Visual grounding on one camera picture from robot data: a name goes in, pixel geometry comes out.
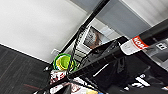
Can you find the green yellow round toy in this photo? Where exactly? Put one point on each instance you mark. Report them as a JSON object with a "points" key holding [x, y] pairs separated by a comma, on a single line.
{"points": [[63, 62]]}

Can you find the black bag with white print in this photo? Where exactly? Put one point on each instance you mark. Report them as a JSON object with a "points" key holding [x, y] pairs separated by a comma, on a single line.
{"points": [[113, 71]]}

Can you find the white and red snack bag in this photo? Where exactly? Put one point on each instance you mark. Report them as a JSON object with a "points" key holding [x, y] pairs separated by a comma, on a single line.
{"points": [[58, 76]]}

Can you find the small white wall socket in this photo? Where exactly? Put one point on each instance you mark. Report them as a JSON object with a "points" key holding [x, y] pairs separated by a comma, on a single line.
{"points": [[55, 51]]}

